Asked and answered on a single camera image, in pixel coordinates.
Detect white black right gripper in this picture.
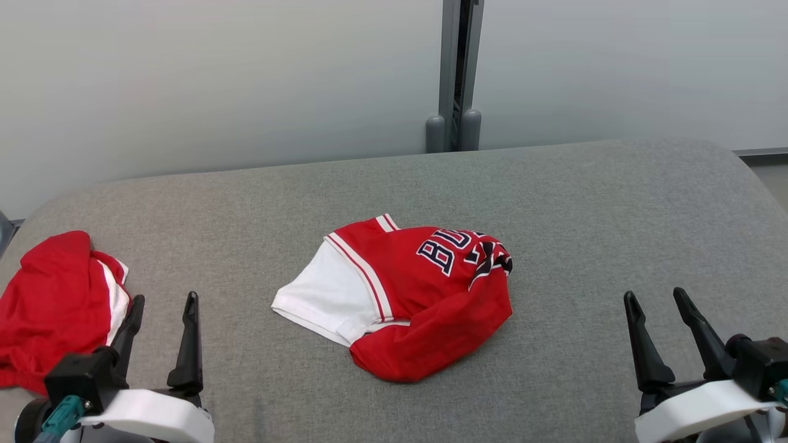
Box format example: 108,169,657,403
624,287,778,443

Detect red shorts with white stripe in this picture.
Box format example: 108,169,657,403
0,231,131,396

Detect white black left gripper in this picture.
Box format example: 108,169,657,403
79,292,215,443

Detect grey metal partition post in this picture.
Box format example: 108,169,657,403
425,0,485,153

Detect red white lettered jersey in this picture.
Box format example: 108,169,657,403
271,214,514,383

